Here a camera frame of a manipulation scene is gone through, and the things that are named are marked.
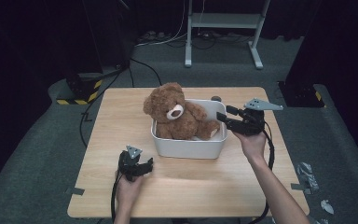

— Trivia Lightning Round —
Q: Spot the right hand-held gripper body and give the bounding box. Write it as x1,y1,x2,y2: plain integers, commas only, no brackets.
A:
226,97,284,136

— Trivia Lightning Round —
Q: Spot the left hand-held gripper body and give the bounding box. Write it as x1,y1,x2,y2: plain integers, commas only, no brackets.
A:
117,144,144,182

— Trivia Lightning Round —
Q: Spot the white plastic bin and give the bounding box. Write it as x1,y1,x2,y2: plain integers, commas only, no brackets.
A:
150,98,228,161

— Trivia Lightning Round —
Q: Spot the brown teddy bear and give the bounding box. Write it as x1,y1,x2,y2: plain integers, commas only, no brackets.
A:
143,81,221,141

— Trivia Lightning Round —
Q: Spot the person's right hand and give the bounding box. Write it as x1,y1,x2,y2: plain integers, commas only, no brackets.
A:
231,130,268,163

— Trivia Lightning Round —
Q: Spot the person's left hand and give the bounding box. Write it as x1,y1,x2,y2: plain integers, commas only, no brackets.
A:
115,174,145,206

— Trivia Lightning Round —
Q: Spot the black stand base yellow mark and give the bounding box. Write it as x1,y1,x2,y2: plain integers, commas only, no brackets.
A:
277,80,326,109

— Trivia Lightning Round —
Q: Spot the crumpled silver foil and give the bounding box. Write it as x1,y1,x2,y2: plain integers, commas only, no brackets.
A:
296,161,320,192

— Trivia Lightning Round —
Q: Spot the black yellow striped stand base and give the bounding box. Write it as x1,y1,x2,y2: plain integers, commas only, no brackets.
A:
56,72,103,106

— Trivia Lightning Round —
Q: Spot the white metal stand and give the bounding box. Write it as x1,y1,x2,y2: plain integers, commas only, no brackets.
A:
184,0,272,70

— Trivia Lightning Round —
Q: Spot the crumpled white paper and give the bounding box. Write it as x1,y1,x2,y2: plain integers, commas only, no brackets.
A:
320,199,336,216

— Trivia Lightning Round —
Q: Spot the right hand-held gripper black cable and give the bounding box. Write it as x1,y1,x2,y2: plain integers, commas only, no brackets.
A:
249,122,276,224

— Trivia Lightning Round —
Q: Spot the hand-held gripper black cable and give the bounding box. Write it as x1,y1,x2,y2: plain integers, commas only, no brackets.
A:
110,170,121,223
249,122,276,224

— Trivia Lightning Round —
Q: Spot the left hand-held gripper black cable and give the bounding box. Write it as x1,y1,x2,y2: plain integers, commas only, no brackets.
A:
110,170,121,223

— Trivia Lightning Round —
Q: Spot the long black floor cable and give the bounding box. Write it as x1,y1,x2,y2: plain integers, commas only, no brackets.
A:
79,57,163,148

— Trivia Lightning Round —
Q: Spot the white floor cable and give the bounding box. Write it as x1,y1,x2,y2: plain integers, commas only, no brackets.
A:
134,0,188,48

